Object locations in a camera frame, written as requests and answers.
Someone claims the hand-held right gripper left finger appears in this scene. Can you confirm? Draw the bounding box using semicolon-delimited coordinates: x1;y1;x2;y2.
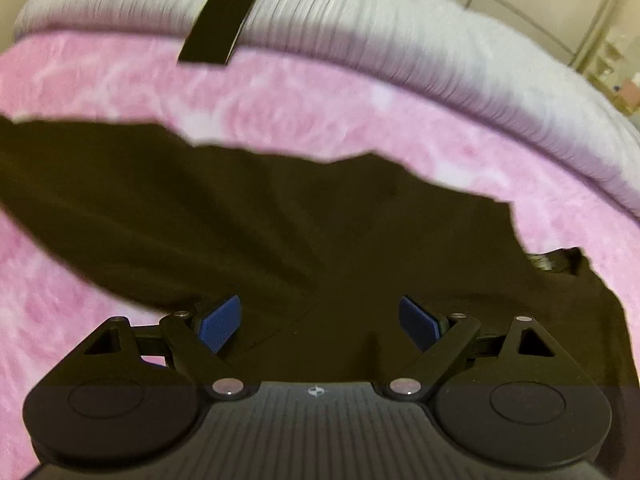
77;294;247;402

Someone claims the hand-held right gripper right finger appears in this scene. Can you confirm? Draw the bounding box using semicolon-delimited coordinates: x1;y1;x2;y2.
382;294;566;402

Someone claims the dark brown garment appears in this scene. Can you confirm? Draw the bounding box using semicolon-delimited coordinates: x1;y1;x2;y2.
0;115;640;461

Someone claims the pink floral blanket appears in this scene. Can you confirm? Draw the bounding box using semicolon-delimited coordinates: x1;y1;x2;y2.
0;30;640;480

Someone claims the black smartphone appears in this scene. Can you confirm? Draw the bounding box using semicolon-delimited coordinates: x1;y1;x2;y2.
177;0;259;67

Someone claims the white striped quilt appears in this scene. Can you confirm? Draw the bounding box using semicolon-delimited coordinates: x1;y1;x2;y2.
14;0;640;221

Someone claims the beige bedside shelf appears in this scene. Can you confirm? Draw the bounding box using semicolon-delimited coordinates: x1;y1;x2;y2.
575;0;640;126

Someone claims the beige panelled wardrobe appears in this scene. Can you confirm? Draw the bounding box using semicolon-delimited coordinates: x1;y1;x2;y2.
440;0;626;68

